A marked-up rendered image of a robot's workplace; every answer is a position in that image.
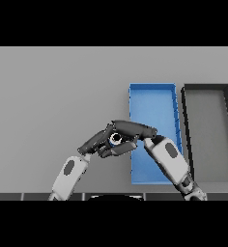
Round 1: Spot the dark grey bin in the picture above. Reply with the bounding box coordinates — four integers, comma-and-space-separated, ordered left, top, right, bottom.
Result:
180, 83, 228, 184

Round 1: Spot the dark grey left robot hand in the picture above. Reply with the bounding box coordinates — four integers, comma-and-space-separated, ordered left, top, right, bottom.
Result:
76, 123, 139, 159

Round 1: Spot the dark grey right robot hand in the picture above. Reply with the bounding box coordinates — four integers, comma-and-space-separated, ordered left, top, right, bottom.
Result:
110, 120, 158, 142

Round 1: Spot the blue bin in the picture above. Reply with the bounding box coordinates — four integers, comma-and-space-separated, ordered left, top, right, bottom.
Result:
128, 82, 185, 185

